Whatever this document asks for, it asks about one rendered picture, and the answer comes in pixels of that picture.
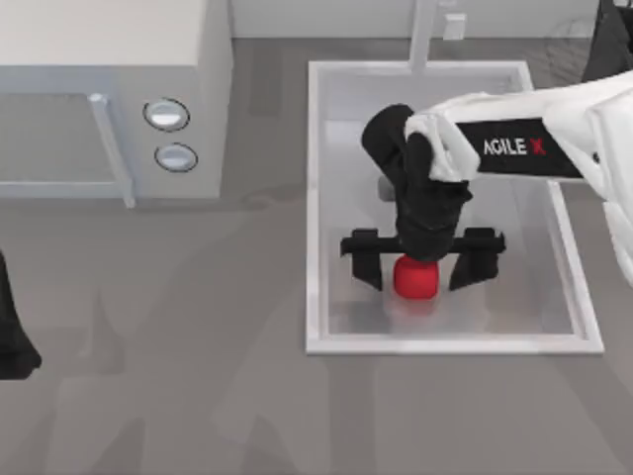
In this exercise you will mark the small white box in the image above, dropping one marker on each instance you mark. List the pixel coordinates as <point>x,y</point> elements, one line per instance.
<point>454,26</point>

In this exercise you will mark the red apple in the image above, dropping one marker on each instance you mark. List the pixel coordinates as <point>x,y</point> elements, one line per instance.
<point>416,281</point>

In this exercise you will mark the small round microwave knob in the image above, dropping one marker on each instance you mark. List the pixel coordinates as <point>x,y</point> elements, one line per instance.
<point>176,158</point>

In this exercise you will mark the white sink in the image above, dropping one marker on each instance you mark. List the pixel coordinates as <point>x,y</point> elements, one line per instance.
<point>544,277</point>

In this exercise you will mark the pale microwave oven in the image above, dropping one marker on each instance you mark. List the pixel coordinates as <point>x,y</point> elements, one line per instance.
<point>207,148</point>

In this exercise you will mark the large round microwave knob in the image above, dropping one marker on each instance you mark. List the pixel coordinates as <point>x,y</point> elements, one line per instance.
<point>166,115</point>

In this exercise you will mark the tall pale tap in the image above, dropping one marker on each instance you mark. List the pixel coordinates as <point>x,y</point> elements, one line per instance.
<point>419,34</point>

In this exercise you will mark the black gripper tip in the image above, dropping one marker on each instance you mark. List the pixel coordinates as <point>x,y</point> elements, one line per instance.
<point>12,336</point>

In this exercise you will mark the microwave glass door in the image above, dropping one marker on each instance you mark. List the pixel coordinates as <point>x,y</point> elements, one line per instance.
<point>49,138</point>

